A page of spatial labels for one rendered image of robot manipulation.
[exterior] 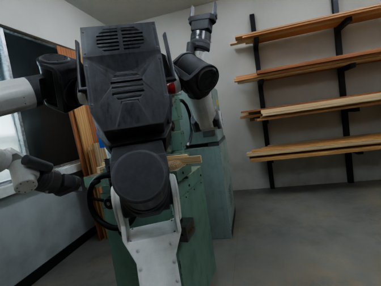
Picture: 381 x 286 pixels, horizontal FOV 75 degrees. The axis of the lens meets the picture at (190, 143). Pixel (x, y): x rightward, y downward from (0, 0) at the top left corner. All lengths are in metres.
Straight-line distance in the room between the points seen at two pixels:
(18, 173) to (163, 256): 0.53
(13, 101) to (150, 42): 0.40
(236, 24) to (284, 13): 0.63
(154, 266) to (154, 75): 0.49
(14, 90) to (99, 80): 0.25
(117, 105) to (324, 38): 3.44
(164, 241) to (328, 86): 3.36
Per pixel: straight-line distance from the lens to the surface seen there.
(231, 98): 3.66
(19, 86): 0.83
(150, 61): 0.68
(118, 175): 0.52
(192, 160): 1.38
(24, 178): 0.94
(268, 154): 3.21
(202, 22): 1.17
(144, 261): 0.72
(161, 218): 1.38
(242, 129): 3.66
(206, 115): 0.96
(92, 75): 0.68
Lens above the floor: 1.14
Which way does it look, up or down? 5 degrees down
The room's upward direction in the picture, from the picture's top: 8 degrees counter-clockwise
